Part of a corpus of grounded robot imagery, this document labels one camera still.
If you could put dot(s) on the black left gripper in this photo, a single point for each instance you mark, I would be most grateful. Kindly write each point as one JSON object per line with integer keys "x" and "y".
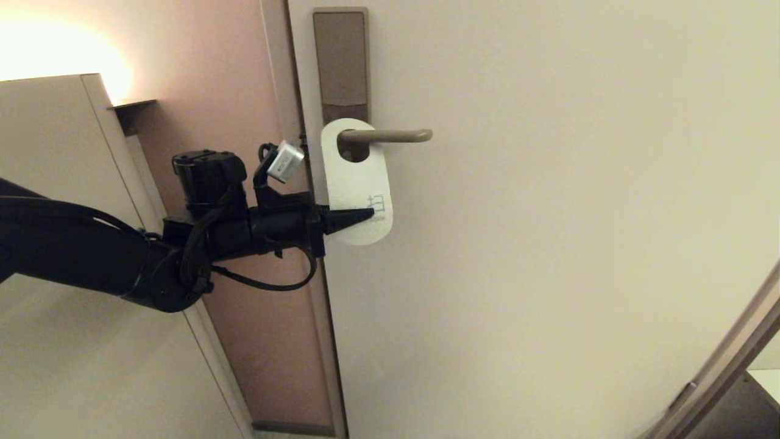
{"x": 283, "y": 225}

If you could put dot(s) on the blue and white door hanger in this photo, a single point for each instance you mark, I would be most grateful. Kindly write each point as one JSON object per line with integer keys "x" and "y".
{"x": 356, "y": 183}

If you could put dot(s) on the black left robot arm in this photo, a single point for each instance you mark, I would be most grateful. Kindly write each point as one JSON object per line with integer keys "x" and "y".
{"x": 79, "y": 250}

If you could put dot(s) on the bronze door lock plate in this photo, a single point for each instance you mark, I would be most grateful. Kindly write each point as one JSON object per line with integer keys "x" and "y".
{"x": 340, "y": 61}

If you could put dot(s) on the white door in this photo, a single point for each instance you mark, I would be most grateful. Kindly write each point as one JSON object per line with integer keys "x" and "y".
{"x": 548, "y": 244}

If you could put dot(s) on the dark grey baseboard strip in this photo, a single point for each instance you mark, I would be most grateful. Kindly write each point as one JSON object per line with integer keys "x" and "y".
{"x": 292, "y": 428}

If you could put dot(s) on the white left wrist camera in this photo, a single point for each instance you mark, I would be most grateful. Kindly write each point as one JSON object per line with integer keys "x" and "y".
{"x": 285, "y": 161}

